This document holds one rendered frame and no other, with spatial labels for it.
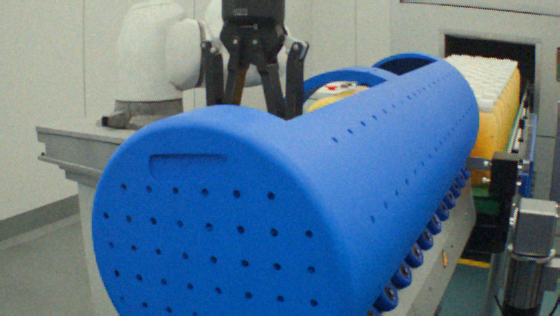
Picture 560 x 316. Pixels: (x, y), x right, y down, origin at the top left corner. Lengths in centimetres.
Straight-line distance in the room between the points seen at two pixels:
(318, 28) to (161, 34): 507
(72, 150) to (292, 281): 86
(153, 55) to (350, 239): 84
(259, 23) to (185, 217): 26
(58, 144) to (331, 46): 508
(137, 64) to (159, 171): 73
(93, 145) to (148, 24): 27
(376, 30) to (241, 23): 531
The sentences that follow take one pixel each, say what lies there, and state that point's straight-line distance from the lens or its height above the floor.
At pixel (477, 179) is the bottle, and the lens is 152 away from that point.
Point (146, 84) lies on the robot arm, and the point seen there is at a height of 117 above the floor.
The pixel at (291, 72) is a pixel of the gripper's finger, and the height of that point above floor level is 125.
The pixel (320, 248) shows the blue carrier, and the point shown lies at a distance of 50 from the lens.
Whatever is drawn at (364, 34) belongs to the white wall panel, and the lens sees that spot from 607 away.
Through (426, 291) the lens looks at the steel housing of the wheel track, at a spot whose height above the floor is 88.
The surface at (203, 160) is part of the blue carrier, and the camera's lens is 53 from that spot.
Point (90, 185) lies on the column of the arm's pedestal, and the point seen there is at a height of 96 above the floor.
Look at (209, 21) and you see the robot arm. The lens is 132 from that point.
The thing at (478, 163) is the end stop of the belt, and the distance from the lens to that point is 150.
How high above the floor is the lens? 133
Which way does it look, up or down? 14 degrees down
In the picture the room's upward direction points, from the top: straight up
